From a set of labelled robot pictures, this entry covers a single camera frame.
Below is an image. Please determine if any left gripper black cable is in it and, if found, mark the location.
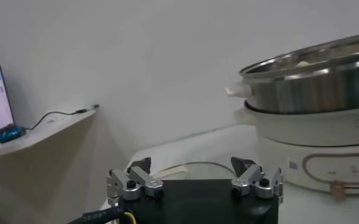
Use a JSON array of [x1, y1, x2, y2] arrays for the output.
[[68, 206, 137, 224]]

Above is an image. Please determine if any white side table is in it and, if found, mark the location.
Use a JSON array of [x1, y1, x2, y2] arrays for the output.
[[0, 106, 98, 161]]

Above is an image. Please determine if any white electric cooker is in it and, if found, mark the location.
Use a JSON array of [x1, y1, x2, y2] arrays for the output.
[[233, 102, 359, 201]]

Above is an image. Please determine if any black cable with connector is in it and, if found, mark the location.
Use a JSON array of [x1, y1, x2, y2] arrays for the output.
[[25, 104, 100, 131]]

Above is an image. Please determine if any blue computer mouse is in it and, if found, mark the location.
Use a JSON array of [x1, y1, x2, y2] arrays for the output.
[[0, 126, 26, 144]]

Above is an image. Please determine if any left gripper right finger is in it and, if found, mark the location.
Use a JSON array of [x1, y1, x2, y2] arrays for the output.
[[230, 156, 284, 204]]

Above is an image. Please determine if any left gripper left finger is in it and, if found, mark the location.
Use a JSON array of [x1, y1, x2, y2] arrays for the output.
[[106, 157, 165, 208]]

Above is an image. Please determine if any glass pot lid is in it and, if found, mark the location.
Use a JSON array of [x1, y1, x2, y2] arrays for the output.
[[154, 161, 236, 181]]

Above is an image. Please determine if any steel steamer basket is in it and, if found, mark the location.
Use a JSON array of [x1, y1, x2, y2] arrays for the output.
[[225, 31, 359, 115]]

